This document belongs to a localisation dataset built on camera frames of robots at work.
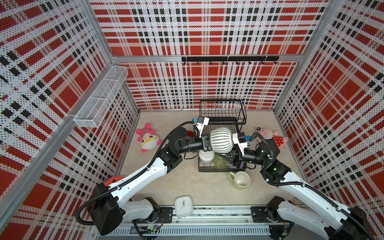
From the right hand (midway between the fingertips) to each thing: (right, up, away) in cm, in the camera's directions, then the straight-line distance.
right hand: (219, 151), depth 63 cm
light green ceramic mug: (+15, -20, +22) cm, 33 cm away
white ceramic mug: (-5, -7, +21) cm, 22 cm away
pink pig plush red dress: (+44, +1, +33) cm, 55 cm away
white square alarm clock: (-17, -30, +12) cm, 36 cm away
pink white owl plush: (-41, +1, +31) cm, 51 cm away
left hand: (+3, +5, -1) cm, 6 cm away
